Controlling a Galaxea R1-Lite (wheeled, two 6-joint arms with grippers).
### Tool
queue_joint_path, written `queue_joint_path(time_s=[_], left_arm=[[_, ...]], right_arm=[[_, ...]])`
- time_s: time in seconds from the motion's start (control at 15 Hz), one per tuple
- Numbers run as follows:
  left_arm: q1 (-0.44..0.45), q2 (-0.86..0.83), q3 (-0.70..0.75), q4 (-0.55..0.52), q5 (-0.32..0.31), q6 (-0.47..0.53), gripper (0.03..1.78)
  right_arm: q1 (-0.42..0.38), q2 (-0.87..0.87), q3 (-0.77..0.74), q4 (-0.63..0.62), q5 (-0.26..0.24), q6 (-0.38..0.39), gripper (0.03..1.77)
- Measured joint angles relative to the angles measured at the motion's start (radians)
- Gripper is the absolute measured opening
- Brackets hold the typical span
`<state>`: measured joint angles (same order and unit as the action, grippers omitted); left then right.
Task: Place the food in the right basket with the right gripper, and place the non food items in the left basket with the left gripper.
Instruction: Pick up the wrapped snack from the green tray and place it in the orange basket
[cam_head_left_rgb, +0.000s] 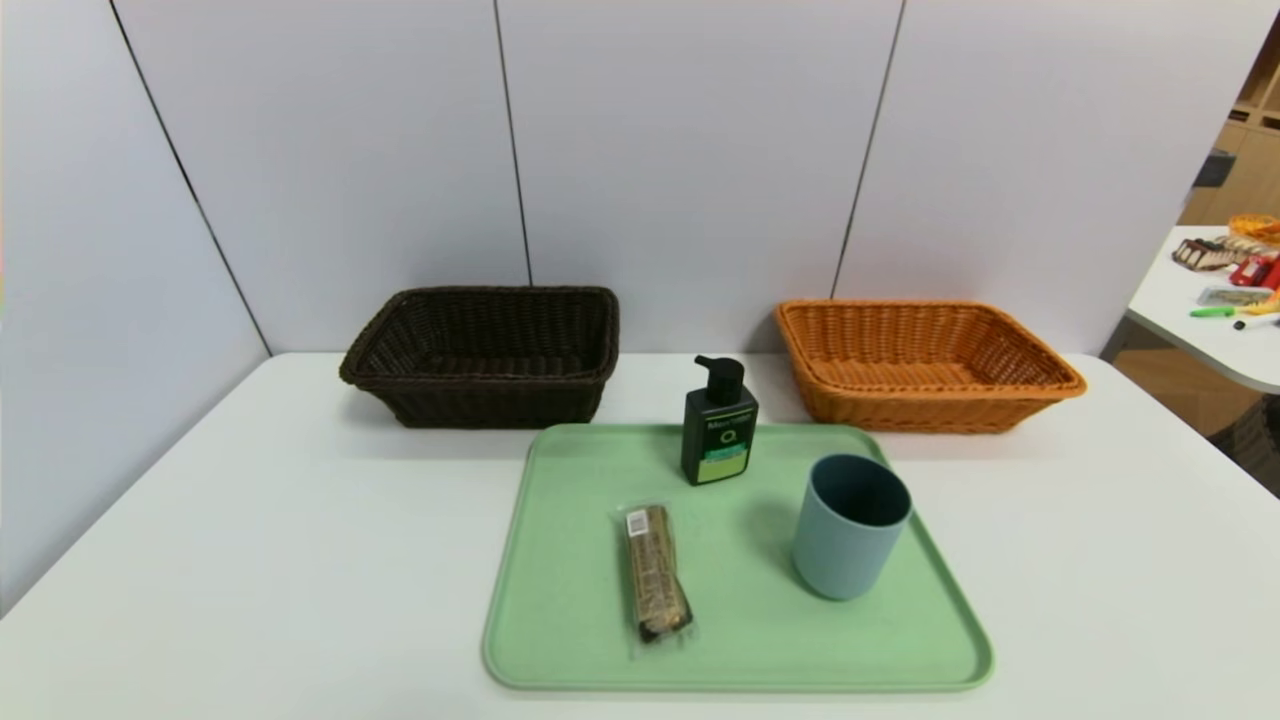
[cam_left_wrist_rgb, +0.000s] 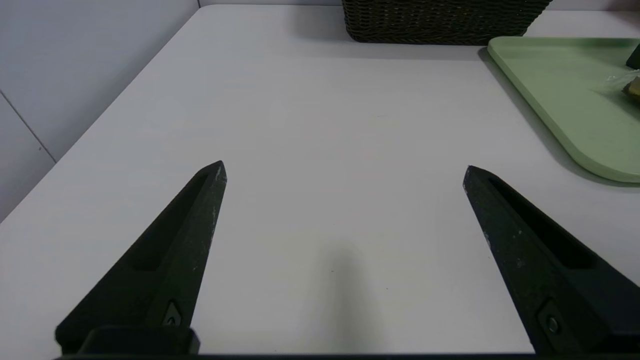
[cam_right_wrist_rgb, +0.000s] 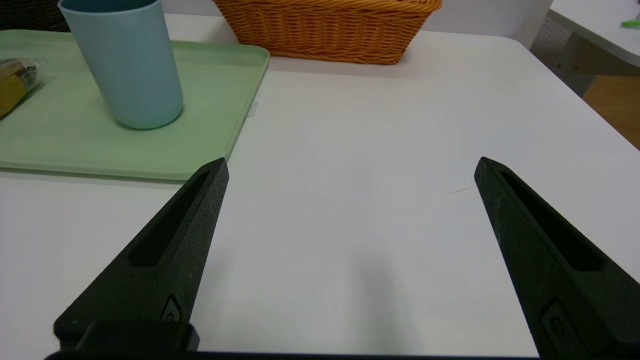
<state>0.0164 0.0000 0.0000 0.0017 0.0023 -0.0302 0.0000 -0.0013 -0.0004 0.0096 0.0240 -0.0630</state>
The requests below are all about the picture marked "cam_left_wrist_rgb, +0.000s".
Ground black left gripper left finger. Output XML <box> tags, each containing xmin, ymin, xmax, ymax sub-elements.
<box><xmin>55</xmin><ymin>160</ymin><xmax>228</xmax><ymax>356</ymax></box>

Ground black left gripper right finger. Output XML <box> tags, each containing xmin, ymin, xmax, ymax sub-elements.
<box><xmin>462</xmin><ymin>165</ymin><xmax>640</xmax><ymax>356</ymax></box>

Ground clear brown snack bar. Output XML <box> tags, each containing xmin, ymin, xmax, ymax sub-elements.
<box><xmin>607</xmin><ymin>70</ymin><xmax>640</xmax><ymax>106</ymax></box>

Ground dark brown wicker basket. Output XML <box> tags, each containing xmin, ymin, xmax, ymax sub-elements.
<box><xmin>341</xmin><ymin>0</ymin><xmax>553</xmax><ymax>46</ymax></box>

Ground light green plastic tray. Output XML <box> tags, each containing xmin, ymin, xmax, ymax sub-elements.
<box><xmin>487</xmin><ymin>36</ymin><xmax>640</xmax><ymax>183</ymax></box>

